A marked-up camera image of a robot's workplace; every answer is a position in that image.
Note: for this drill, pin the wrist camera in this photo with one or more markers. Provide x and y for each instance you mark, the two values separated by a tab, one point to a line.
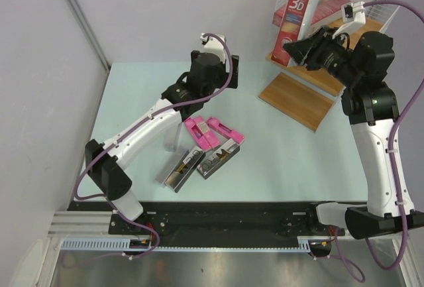
354	18
213	46

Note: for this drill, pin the white wire wooden shelf rack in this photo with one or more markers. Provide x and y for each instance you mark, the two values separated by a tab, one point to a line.
307	96

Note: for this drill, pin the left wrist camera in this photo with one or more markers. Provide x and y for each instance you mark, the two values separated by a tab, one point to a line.
213	46

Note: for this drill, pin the silver O toothpaste box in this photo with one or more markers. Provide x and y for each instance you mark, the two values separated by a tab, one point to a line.
182	166

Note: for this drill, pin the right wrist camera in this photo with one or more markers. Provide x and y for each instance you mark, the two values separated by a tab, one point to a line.
354	18

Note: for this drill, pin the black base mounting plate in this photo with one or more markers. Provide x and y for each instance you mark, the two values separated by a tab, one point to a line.
228	225

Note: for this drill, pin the flat silver toothpaste box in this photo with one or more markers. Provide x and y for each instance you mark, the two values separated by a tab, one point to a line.
164	172

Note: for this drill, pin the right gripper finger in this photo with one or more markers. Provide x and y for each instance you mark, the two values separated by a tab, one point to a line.
306	52
328	32

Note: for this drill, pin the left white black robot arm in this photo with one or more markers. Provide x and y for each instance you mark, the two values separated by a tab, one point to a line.
106	162

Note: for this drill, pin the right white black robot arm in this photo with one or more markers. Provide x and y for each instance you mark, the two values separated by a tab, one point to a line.
372	110

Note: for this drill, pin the silver WR toothpaste box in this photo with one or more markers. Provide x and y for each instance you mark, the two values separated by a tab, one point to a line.
218	158

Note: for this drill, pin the pink toothpaste box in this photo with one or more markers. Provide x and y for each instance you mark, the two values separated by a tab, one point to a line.
216	125
204	137

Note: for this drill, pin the aluminium rail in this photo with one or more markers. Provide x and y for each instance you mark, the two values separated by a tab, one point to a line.
80	224

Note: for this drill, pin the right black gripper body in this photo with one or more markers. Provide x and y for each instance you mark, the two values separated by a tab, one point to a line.
327	54

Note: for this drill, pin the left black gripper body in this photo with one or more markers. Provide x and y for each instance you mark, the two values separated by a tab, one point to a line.
232	84

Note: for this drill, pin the slotted cable duct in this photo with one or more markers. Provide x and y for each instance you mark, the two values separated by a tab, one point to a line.
105	244

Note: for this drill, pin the plain silver toothpaste box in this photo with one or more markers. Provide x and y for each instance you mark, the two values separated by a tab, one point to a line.
172	138

